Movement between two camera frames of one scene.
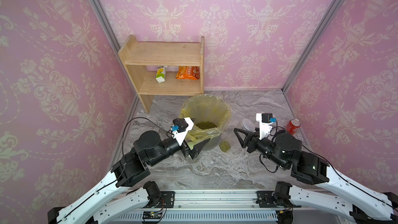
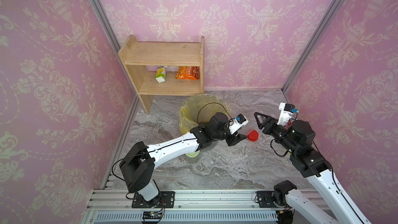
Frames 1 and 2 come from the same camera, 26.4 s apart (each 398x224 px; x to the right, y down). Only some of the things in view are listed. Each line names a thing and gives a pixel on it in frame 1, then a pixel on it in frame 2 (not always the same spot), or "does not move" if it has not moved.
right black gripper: x=252 y=138 → x=271 y=121
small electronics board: x=152 y=215 does not move
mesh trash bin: x=211 y=115 does not move
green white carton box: x=160 y=73 does not move
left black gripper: x=196 y=150 → x=235 y=139
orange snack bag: x=188 y=72 does not move
